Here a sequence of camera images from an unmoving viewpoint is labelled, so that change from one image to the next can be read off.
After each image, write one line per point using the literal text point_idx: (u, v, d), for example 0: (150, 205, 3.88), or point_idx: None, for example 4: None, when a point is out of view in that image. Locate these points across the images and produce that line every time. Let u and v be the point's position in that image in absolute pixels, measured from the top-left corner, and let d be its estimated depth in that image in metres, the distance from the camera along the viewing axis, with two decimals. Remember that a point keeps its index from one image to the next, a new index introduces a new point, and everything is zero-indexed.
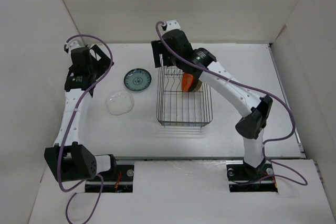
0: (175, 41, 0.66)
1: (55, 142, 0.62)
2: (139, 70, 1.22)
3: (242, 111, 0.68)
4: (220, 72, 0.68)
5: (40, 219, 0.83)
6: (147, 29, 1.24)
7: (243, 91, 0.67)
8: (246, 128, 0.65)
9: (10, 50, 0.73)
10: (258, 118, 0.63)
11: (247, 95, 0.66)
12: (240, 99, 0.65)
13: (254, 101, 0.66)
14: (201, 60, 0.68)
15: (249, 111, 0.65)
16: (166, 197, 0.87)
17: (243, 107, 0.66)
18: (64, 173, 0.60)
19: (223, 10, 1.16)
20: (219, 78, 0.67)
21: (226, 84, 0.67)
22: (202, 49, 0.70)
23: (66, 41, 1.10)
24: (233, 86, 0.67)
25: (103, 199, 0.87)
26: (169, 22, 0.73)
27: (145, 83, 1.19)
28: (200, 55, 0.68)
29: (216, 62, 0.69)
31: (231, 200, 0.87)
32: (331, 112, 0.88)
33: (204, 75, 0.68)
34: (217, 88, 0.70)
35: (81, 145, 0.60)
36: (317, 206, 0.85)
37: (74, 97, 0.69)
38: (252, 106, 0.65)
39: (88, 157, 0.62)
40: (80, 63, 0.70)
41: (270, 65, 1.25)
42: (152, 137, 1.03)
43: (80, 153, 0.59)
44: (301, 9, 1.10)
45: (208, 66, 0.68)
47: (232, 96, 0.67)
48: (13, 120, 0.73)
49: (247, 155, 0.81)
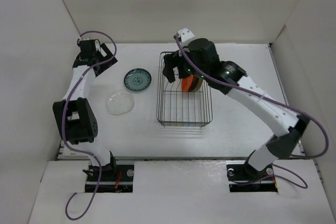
0: (205, 52, 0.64)
1: (63, 98, 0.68)
2: (139, 70, 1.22)
3: (275, 129, 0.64)
4: (252, 87, 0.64)
5: (40, 219, 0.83)
6: (147, 29, 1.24)
7: (277, 108, 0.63)
8: (280, 148, 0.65)
9: (10, 50, 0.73)
10: (296, 138, 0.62)
11: (282, 113, 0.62)
12: (276, 118, 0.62)
13: (290, 119, 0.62)
14: (231, 74, 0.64)
15: (286, 130, 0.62)
16: (166, 197, 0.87)
17: (279, 127, 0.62)
18: (69, 128, 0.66)
19: (223, 10, 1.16)
20: (252, 96, 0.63)
21: (260, 101, 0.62)
22: (231, 63, 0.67)
23: (65, 41, 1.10)
24: (268, 103, 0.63)
25: (103, 199, 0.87)
26: (182, 32, 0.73)
27: (145, 83, 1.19)
28: (229, 70, 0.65)
29: (247, 77, 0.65)
31: (231, 200, 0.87)
32: (331, 112, 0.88)
33: (235, 92, 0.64)
34: (249, 105, 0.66)
35: (84, 100, 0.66)
36: (317, 206, 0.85)
37: (81, 70, 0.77)
38: (289, 125, 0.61)
39: (91, 115, 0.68)
40: (86, 48, 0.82)
41: (270, 65, 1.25)
42: (152, 136, 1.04)
43: (83, 108, 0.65)
44: (301, 9, 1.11)
45: (239, 81, 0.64)
47: (266, 115, 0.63)
48: (12, 120, 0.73)
49: (253, 157, 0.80)
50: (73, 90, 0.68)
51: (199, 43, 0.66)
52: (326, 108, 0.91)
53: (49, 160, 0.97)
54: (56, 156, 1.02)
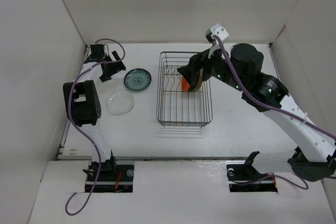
0: (252, 64, 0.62)
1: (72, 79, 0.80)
2: (139, 70, 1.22)
3: (310, 156, 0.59)
4: (293, 109, 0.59)
5: (40, 219, 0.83)
6: (147, 29, 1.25)
7: (317, 135, 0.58)
8: (310, 171, 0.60)
9: (10, 49, 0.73)
10: (333, 168, 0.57)
11: (322, 140, 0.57)
12: (315, 145, 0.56)
13: (329, 148, 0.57)
14: (273, 93, 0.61)
15: (323, 159, 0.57)
16: (166, 197, 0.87)
17: (316, 155, 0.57)
18: (75, 108, 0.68)
19: (223, 10, 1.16)
20: (293, 118, 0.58)
21: (301, 125, 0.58)
22: (273, 78, 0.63)
23: (65, 41, 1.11)
24: (308, 128, 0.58)
25: (103, 198, 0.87)
26: (217, 32, 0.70)
27: (145, 83, 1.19)
28: (271, 86, 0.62)
29: (289, 96, 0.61)
31: (231, 200, 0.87)
32: (331, 111, 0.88)
33: (275, 112, 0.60)
34: (286, 127, 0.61)
35: (91, 82, 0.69)
36: (318, 206, 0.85)
37: (91, 64, 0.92)
38: (327, 154, 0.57)
39: (96, 96, 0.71)
40: (96, 50, 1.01)
41: (270, 65, 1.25)
42: (152, 136, 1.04)
43: (90, 87, 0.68)
44: (301, 9, 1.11)
45: (280, 101, 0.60)
47: (304, 140, 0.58)
48: (12, 120, 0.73)
49: (259, 161, 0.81)
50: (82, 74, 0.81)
51: (245, 54, 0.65)
52: (326, 107, 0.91)
53: (49, 160, 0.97)
54: (56, 156, 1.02)
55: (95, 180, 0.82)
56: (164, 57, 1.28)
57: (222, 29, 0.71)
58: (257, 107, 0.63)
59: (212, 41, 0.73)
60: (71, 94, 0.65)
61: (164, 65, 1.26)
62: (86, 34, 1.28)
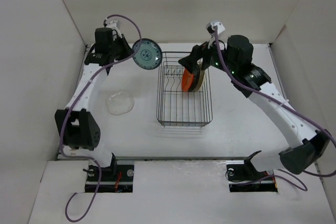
0: (241, 52, 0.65)
1: (66, 106, 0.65)
2: (146, 41, 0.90)
3: (291, 141, 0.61)
4: (273, 94, 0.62)
5: (40, 219, 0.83)
6: (147, 28, 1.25)
7: (296, 118, 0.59)
8: (292, 161, 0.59)
9: (10, 50, 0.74)
10: (309, 153, 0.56)
11: (300, 124, 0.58)
12: (292, 127, 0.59)
13: (308, 132, 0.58)
14: (254, 78, 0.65)
15: (300, 142, 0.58)
16: (166, 197, 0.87)
17: (294, 137, 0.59)
18: (69, 137, 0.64)
19: (222, 10, 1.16)
20: (271, 102, 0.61)
21: (278, 108, 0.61)
22: (259, 68, 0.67)
23: (65, 42, 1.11)
24: (286, 112, 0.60)
25: (103, 199, 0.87)
26: (214, 23, 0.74)
27: (155, 60, 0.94)
28: (254, 74, 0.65)
29: (271, 83, 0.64)
31: (231, 200, 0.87)
32: (331, 111, 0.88)
33: (255, 95, 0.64)
34: (268, 112, 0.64)
35: (87, 113, 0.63)
36: (317, 206, 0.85)
37: (91, 71, 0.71)
38: (304, 138, 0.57)
39: (93, 125, 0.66)
40: (102, 40, 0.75)
41: (270, 64, 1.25)
42: (152, 136, 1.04)
43: (85, 121, 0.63)
44: (301, 9, 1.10)
45: (261, 85, 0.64)
47: (283, 123, 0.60)
48: (12, 120, 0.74)
49: (256, 160, 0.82)
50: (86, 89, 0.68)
51: (238, 42, 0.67)
52: (326, 107, 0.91)
53: (49, 160, 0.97)
54: (56, 156, 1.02)
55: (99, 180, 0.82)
56: (164, 57, 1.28)
57: (220, 22, 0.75)
58: (242, 92, 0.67)
59: (211, 33, 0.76)
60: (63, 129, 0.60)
61: (164, 65, 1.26)
62: (86, 35, 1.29)
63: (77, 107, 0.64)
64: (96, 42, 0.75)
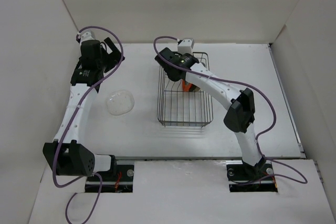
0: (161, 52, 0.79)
1: (55, 138, 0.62)
2: None
3: (226, 106, 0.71)
4: (201, 71, 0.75)
5: (39, 219, 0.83)
6: (148, 27, 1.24)
7: (223, 85, 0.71)
8: (231, 119, 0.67)
9: (10, 50, 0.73)
10: (238, 107, 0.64)
11: (227, 88, 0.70)
12: (221, 92, 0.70)
13: (233, 94, 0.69)
14: (186, 63, 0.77)
15: (229, 103, 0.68)
16: (166, 197, 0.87)
17: (225, 101, 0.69)
18: (62, 168, 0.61)
19: (223, 10, 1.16)
20: (201, 77, 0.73)
21: (207, 81, 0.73)
22: (188, 55, 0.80)
23: (65, 41, 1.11)
24: (214, 81, 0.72)
25: (103, 198, 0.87)
26: (184, 40, 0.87)
27: None
28: (185, 60, 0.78)
29: (199, 63, 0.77)
31: (231, 200, 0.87)
32: (332, 112, 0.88)
33: (189, 75, 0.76)
34: (202, 87, 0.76)
35: (79, 145, 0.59)
36: (317, 205, 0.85)
37: (79, 92, 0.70)
38: (232, 98, 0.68)
39: (86, 156, 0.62)
40: (89, 55, 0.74)
41: (270, 65, 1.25)
42: (152, 136, 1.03)
43: (77, 159, 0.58)
44: (300, 9, 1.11)
45: (191, 66, 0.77)
47: (214, 91, 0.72)
48: (12, 121, 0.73)
49: (244, 153, 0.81)
50: (72, 119, 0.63)
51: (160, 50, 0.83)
52: (326, 108, 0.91)
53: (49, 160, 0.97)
54: None
55: (101, 180, 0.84)
56: None
57: (188, 40, 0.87)
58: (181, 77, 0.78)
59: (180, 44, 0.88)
60: (54, 165, 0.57)
61: None
62: None
63: (66, 138, 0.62)
64: (84, 58, 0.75)
